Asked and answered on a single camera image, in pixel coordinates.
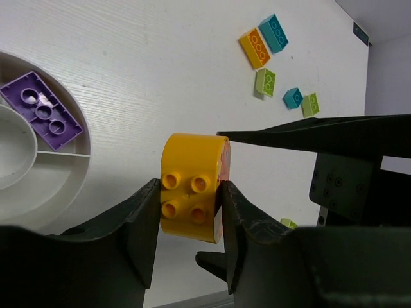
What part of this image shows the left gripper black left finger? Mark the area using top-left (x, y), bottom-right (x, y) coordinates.
top-left (1, 179), bottom-right (160, 307)

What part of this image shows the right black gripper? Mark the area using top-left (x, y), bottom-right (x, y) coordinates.
top-left (217, 114), bottom-right (410, 227)

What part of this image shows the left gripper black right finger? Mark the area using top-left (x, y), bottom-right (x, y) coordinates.
top-left (216, 181), bottom-right (410, 307)

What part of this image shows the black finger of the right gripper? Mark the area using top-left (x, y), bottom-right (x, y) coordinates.
top-left (195, 251), bottom-right (227, 282)

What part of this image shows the orange yellow lego piece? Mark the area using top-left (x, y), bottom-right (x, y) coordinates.
top-left (160, 133), bottom-right (231, 243)

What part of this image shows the purple lego brick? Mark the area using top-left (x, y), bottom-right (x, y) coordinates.
top-left (1, 71), bottom-right (83, 151)

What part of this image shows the lime lego brick lower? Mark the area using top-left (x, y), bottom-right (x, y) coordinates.
top-left (280, 218), bottom-right (298, 230)

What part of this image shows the lime lego brick upper right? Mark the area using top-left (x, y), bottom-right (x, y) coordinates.
top-left (301, 92), bottom-right (320, 118)

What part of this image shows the white divided round container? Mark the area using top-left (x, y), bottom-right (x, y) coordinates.
top-left (1, 51), bottom-right (92, 230)

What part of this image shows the small blue lego brick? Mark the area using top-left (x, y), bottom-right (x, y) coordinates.
top-left (283, 87), bottom-right (303, 110)

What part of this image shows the right blue corner label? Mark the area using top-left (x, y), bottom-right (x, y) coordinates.
top-left (353, 22), bottom-right (369, 46)

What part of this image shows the lime long lego brick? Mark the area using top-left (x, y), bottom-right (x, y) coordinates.
top-left (255, 68), bottom-right (276, 97)

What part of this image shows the blue long lego brick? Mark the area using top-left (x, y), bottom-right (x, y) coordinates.
top-left (258, 14), bottom-right (289, 53)

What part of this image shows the orange long lego brick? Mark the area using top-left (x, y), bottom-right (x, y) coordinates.
top-left (238, 28), bottom-right (271, 69)

